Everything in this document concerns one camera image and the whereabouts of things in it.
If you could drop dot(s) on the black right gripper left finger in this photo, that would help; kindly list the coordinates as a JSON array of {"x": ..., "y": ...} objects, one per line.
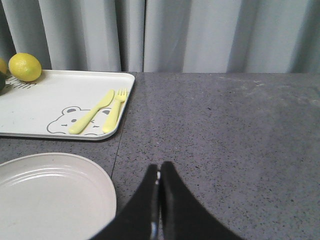
[{"x": 139, "y": 219}]

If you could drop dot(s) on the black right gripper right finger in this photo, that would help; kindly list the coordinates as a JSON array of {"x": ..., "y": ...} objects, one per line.
[{"x": 183, "y": 217}]

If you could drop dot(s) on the beige round plate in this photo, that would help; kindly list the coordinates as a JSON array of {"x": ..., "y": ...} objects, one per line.
[{"x": 54, "y": 196}]

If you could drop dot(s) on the white bear-print tray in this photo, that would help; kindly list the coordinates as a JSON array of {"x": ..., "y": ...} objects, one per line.
[{"x": 49, "y": 106}]

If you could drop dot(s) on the yellow plastic knife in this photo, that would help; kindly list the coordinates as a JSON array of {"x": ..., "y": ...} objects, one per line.
[{"x": 81, "y": 123}]

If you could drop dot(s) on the yellow plastic fork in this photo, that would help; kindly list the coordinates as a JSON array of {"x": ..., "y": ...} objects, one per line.
[{"x": 111, "y": 121}]

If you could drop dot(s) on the grey curtain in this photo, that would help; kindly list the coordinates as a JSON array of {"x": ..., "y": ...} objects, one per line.
[{"x": 187, "y": 36}]

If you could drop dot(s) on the yellow lemon right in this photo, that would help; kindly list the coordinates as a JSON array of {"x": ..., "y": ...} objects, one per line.
[{"x": 25, "y": 67}]

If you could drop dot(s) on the yellow lemon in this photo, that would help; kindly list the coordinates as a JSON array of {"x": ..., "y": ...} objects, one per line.
[
  {"x": 25, "y": 67},
  {"x": 3, "y": 66}
]

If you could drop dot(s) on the green lime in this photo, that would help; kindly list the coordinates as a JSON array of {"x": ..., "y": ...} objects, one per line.
[{"x": 3, "y": 78}]

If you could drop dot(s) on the yellow lemon left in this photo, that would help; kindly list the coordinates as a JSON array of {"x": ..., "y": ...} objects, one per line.
[{"x": 3, "y": 66}]

